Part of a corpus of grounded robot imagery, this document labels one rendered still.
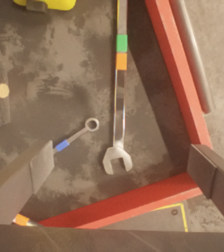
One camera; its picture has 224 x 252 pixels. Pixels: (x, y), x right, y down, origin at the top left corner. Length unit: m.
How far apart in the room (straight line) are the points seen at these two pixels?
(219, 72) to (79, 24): 1.13
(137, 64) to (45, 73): 0.12
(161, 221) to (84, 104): 0.99
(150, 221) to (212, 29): 1.15
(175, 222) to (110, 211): 0.92
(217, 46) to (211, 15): 0.17
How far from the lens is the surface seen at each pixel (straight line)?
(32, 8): 0.25
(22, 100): 0.28
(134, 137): 0.26
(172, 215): 1.15
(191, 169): 0.17
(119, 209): 0.28
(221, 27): 1.32
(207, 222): 1.74
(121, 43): 0.24
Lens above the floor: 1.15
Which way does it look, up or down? 74 degrees down
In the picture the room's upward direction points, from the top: 174 degrees counter-clockwise
